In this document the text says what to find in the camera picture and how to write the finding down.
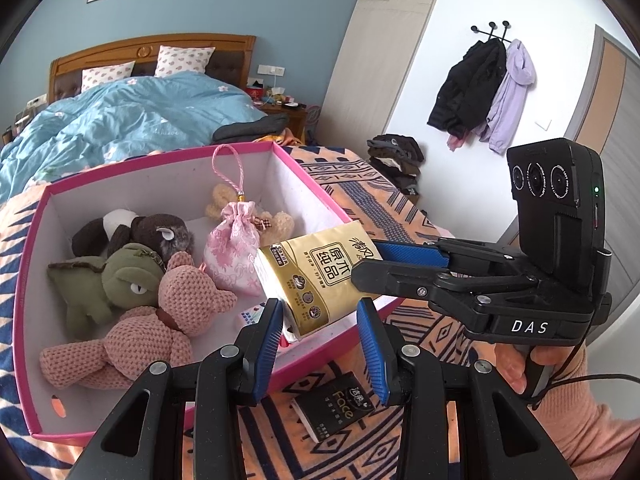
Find black tissue pack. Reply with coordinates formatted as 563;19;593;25
292;372;374;444

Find gold tissue pack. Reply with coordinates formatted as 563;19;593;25
254;221;381;340

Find pink drawstring pouch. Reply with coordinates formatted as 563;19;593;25
203;144;262;297

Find pink knitted teddy bear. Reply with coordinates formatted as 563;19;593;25
39;252;238;390

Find brown and white plush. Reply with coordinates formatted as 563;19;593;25
72;209;194;263

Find green plush toy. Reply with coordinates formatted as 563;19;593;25
47;243;166;340

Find pink sweater right forearm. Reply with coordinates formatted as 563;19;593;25
535;382;639;479

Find person's right hand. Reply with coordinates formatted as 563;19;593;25
493;341;584;396

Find dark clothes pile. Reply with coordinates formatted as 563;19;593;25
367;133;425;196

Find pink cardboard box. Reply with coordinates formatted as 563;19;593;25
13;142;378;445

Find black hanging jacket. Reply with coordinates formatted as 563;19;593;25
427;38;506;139

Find lilac hanging hoodie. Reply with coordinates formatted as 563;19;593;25
473;39;537;155

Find dark folded clothes on bed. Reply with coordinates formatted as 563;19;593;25
210;113;288;145

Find blue floral duvet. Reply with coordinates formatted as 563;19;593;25
1;72;264;202

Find wooden headboard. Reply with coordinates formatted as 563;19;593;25
48;32;256;103

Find right patterned pillow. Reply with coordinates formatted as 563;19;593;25
154;46;215;78

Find patterned pillow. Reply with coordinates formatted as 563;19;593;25
154;46;215;78
80;61;136;92

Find left patterned pillow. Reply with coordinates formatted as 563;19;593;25
80;61;136;92

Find black wall coat hook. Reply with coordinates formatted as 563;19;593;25
471;21;511;44

